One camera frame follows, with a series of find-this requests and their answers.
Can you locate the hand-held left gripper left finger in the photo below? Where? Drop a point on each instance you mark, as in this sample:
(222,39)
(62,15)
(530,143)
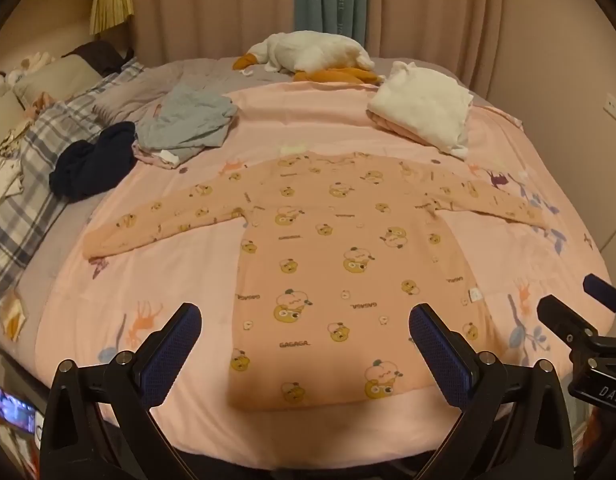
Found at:
(174,350)

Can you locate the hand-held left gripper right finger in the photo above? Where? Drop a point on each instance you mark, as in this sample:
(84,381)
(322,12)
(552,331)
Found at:
(437,355)

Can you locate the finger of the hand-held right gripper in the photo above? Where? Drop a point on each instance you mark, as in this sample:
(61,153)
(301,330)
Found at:
(562,317)
(607,292)

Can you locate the pink printed pajama top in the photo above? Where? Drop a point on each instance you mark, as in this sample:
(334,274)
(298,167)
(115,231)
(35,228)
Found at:
(338,260)

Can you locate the pink printed blanket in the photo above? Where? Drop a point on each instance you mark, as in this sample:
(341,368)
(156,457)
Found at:
(163,270)

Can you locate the orange and white tag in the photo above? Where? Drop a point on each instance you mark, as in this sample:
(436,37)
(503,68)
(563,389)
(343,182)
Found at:
(13,317)

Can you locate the phone with lit screen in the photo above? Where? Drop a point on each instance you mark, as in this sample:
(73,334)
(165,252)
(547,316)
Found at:
(10,405)

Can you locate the light pink small garment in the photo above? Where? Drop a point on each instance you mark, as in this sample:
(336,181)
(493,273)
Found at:
(160,159)

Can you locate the navy crumpled garment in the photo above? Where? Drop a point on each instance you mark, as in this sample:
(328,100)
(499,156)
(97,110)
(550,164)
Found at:
(95,160)

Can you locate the grey crumpled garment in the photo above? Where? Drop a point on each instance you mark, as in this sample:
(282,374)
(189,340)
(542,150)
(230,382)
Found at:
(188,120)

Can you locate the pink folded garment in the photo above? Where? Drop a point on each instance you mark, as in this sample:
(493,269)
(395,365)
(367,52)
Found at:
(387,126)

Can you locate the white crumpled cloth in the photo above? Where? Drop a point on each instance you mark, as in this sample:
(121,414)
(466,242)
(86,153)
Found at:
(3,182)

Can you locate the white folded garment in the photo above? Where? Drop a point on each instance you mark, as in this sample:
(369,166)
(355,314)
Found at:
(417,105)

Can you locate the patterned floral cloth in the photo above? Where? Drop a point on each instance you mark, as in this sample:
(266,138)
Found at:
(18,137)

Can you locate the beige pillow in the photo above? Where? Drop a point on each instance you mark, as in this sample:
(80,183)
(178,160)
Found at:
(58,77)
(0,120)

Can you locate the dark brown cloth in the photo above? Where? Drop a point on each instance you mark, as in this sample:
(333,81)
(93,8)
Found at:
(100,56)

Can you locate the small white plush toys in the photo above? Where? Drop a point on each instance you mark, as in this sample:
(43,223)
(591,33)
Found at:
(35,60)

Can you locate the beige curtain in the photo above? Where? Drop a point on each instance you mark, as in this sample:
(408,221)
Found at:
(437,15)
(213,10)

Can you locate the white goose plush toy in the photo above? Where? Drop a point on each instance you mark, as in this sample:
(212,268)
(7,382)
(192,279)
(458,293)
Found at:
(308,52)

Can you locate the yellow fringed cloth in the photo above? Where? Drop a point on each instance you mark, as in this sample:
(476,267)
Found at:
(110,5)

